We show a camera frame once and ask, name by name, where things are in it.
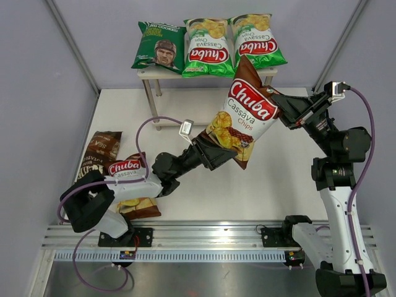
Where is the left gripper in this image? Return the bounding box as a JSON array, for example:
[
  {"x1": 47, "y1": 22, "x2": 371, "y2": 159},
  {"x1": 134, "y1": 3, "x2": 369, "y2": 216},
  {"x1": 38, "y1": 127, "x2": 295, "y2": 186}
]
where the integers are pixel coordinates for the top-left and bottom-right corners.
[{"x1": 172, "y1": 132, "x2": 236, "y2": 179}]

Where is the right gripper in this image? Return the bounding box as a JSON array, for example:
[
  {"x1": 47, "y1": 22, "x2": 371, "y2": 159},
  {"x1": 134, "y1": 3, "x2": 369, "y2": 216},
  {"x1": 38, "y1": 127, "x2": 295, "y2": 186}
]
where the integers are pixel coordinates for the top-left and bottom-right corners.
[{"x1": 269, "y1": 92, "x2": 340, "y2": 159}]

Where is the brown chuba bag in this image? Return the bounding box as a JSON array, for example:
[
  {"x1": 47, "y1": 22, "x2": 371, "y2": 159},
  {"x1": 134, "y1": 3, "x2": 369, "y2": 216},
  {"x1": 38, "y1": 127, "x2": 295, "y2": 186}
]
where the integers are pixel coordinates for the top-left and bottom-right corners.
[
  {"x1": 106, "y1": 151, "x2": 162, "y2": 220},
  {"x1": 200, "y1": 55, "x2": 280, "y2": 170}
]

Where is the green Chuba bag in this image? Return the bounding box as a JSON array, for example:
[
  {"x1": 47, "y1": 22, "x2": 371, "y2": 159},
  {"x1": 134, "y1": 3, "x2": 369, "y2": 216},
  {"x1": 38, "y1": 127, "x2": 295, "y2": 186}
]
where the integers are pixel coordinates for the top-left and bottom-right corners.
[
  {"x1": 182, "y1": 18, "x2": 235, "y2": 77},
  {"x1": 228, "y1": 14, "x2": 288, "y2": 69}
]

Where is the dark green portrait chips bag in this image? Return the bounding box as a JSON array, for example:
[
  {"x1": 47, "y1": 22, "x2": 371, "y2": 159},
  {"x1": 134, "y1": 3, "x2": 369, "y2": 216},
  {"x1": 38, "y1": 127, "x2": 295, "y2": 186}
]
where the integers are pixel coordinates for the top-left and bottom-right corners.
[{"x1": 131, "y1": 22, "x2": 186, "y2": 74}]

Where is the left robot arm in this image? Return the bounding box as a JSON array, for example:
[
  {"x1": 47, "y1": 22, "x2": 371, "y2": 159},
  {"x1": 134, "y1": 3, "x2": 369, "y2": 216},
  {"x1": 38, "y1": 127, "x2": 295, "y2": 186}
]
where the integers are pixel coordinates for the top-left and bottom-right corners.
[{"x1": 59, "y1": 137, "x2": 237, "y2": 246}]

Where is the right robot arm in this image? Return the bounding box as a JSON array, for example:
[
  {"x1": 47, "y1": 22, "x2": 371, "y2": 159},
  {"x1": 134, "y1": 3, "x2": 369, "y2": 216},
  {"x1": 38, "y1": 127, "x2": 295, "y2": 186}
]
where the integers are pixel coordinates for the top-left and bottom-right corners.
[{"x1": 272, "y1": 89, "x2": 387, "y2": 296}]

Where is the dark brown sea salt bag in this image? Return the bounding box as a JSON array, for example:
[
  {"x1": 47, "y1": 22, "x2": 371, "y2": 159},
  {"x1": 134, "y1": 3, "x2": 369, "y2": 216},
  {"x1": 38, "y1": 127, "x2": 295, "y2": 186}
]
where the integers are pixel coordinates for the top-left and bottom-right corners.
[{"x1": 76, "y1": 131, "x2": 123, "y2": 180}]

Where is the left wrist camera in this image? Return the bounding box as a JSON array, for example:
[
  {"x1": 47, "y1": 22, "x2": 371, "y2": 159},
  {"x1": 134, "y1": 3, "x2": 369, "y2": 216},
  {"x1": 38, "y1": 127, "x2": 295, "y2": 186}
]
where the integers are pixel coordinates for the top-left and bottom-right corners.
[{"x1": 179, "y1": 119, "x2": 194, "y2": 144}]

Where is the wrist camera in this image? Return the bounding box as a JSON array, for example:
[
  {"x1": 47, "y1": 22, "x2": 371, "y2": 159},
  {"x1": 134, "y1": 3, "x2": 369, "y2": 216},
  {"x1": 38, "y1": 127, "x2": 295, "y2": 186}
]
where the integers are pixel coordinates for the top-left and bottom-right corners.
[
  {"x1": 179, "y1": 119, "x2": 194, "y2": 144},
  {"x1": 324, "y1": 82, "x2": 350, "y2": 103}
]

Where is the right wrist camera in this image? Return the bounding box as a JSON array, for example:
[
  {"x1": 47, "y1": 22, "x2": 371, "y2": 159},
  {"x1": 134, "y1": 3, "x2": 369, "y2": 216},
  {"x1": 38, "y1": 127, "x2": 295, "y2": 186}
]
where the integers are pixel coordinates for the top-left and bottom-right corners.
[{"x1": 324, "y1": 82, "x2": 350, "y2": 103}]

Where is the aluminium mounting rail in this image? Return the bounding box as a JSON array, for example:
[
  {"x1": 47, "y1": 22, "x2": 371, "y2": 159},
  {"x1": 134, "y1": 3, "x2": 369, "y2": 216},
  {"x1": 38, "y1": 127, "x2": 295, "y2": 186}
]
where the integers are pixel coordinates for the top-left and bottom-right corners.
[{"x1": 41, "y1": 221, "x2": 378, "y2": 251}]

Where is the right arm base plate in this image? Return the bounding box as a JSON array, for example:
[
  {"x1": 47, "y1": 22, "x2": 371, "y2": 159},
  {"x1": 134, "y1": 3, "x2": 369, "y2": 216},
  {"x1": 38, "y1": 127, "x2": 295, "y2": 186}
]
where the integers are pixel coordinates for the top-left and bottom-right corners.
[{"x1": 260, "y1": 226, "x2": 299, "y2": 248}]

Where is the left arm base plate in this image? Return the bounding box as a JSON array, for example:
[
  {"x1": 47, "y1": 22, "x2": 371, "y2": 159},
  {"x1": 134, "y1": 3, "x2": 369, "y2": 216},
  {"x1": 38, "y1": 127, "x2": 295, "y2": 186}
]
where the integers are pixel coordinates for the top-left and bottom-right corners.
[{"x1": 98, "y1": 228, "x2": 153, "y2": 248}]

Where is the slotted cable duct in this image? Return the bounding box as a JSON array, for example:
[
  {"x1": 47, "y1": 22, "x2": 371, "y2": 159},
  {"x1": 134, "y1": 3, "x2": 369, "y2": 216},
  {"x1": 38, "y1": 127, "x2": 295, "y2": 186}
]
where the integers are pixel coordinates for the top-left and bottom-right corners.
[{"x1": 54, "y1": 250, "x2": 286, "y2": 263}]

